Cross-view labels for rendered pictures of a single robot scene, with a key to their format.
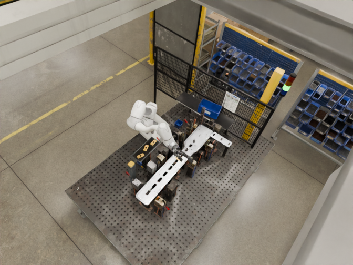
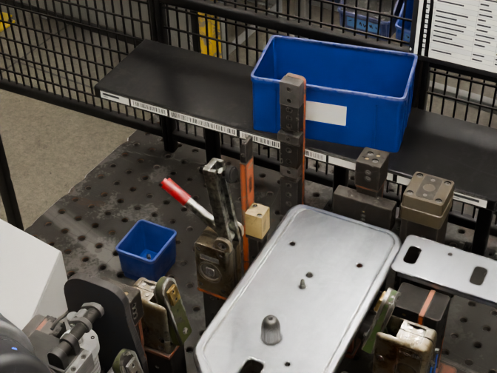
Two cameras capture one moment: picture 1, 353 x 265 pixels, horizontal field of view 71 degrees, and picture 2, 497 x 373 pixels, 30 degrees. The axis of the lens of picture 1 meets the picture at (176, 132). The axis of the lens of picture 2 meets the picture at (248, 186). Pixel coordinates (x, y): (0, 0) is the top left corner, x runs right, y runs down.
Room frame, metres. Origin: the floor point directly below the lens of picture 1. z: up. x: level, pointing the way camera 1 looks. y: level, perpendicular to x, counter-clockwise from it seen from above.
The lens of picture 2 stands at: (0.96, -0.17, 2.17)
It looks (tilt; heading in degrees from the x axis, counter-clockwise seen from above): 40 degrees down; 357
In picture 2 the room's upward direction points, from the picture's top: 2 degrees counter-clockwise
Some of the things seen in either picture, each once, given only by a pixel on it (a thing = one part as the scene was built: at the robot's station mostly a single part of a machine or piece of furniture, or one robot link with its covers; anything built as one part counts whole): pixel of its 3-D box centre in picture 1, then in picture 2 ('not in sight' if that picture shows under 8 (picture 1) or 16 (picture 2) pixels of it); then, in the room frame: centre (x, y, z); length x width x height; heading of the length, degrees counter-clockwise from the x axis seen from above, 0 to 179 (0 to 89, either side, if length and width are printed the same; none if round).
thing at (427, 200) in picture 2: (215, 134); (419, 257); (2.23, -0.56, 0.88); 0.08 x 0.08 x 0.36; 59
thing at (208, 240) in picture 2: (188, 135); (221, 304); (2.14, -0.17, 0.88); 0.07 x 0.06 x 0.35; 59
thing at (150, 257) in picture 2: (178, 124); (148, 254); (2.42, -0.02, 0.74); 0.11 x 0.10 x 0.09; 149
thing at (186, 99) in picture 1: (204, 110); (299, 115); (2.53, -0.36, 1.02); 0.90 x 0.22 x 0.03; 59
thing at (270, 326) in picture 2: not in sight; (271, 330); (1.95, -0.25, 1.02); 0.03 x 0.03 x 0.07
